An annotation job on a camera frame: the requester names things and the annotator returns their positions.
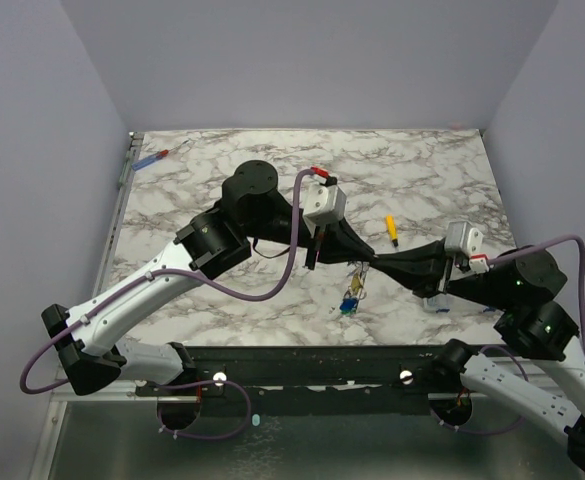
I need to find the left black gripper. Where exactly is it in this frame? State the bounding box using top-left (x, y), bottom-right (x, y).
top-left (246, 204), bottom-right (374, 268)

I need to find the blue tag key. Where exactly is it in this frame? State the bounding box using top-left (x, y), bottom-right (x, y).
top-left (339, 297), bottom-right (359, 314)

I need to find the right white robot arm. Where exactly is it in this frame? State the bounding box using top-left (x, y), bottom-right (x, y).
top-left (371, 238), bottom-right (585, 472)

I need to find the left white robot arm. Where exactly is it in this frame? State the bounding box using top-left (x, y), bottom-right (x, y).
top-left (42, 160), bottom-right (375, 396)

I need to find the clear plastic screw box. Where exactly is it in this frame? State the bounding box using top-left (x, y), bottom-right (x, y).
top-left (423, 295), bottom-right (450, 313)

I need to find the yellow key tag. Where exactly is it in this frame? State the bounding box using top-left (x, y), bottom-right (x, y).
top-left (350, 275), bottom-right (363, 295)

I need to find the yellow handled screwdriver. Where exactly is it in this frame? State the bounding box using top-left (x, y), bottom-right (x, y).
top-left (385, 215), bottom-right (399, 248)

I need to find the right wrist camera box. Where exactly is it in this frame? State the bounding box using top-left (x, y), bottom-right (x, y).
top-left (444, 221), bottom-right (489, 274)

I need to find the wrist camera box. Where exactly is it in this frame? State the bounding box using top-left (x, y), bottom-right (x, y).
top-left (444, 221), bottom-right (489, 274)
top-left (302, 167), bottom-right (347, 233)

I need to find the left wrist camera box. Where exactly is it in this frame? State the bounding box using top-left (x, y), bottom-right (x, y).
top-left (302, 167), bottom-right (347, 233)

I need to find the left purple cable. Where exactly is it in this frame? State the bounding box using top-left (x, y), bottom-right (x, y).
top-left (20, 169), bottom-right (318, 396)

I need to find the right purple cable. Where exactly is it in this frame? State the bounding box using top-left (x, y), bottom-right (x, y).
top-left (486, 234), bottom-right (585, 396)

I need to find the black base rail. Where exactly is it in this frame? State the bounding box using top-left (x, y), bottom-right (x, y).
top-left (136, 340), bottom-right (479, 416)

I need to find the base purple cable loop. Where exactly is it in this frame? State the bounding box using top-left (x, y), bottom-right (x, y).
top-left (156, 377), bottom-right (253, 442)

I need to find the blue handled screwdriver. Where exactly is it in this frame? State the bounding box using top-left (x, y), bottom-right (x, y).
top-left (131, 140), bottom-right (189, 172)

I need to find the left aluminium side rail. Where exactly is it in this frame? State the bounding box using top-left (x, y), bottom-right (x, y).
top-left (89, 131), bottom-right (145, 299)

